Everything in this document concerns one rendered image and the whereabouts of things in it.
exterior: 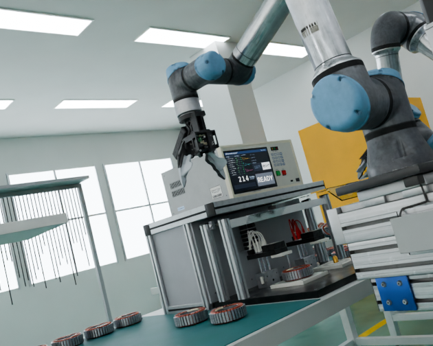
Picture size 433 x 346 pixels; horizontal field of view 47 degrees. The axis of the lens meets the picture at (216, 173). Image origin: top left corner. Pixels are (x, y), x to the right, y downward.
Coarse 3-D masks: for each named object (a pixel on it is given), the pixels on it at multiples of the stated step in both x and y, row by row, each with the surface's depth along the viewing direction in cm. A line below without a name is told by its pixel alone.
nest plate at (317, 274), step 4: (316, 272) 179; (320, 272) 176; (324, 272) 174; (328, 272) 176; (312, 276) 171; (316, 276) 171; (320, 276) 172; (296, 280) 171; (300, 280) 168; (304, 280) 166; (308, 280) 167; (312, 280) 169; (276, 284) 174; (280, 284) 172; (284, 284) 171; (288, 284) 170; (292, 284) 169; (296, 284) 167; (300, 284) 166; (272, 288) 175
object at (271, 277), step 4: (276, 268) 187; (264, 272) 185; (268, 272) 184; (272, 272) 185; (276, 272) 187; (256, 276) 185; (260, 276) 184; (264, 276) 182; (268, 276) 183; (272, 276) 185; (276, 276) 186; (256, 280) 185; (264, 280) 183; (268, 280) 183; (272, 280) 184; (276, 280) 185; (260, 284) 184; (268, 284) 182; (272, 284) 183
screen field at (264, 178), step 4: (268, 172) 200; (256, 176) 195; (260, 176) 196; (264, 176) 198; (268, 176) 199; (272, 176) 201; (256, 180) 194; (260, 180) 196; (264, 180) 197; (268, 180) 199; (272, 180) 201; (260, 184) 195; (264, 184) 197; (268, 184) 198
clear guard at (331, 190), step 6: (336, 186) 188; (312, 192) 188; (318, 192) 192; (330, 192) 182; (354, 192) 188; (294, 198) 194; (300, 198) 212; (342, 198) 180; (348, 198) 182; (276, 204) 201
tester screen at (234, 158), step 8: (232, 152) 189; (240, 152) 192; (248, 152) 195; (256, 152) 199; (264, 152) 202; (232, 160) 188; (240, 160) 191; (248, 160) 194; (256, 160) 197; (264, 160) 200; (232, 168) 187; (240, 168) 190; (248, 168) 193; (232, 176) 186; (232, 184) 185; (240, 184) 188; (256, 184) 194; (272, 184) 200
